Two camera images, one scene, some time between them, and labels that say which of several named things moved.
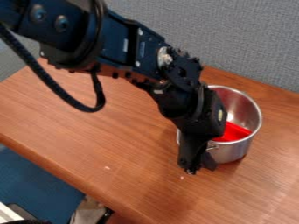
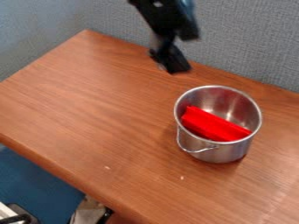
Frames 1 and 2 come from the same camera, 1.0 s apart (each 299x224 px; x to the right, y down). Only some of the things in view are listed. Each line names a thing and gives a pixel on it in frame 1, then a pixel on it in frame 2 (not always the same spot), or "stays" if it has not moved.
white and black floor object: [14, 214] stays
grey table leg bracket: [91, 212] stays
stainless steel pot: [244, 113] stays
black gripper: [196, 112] to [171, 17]
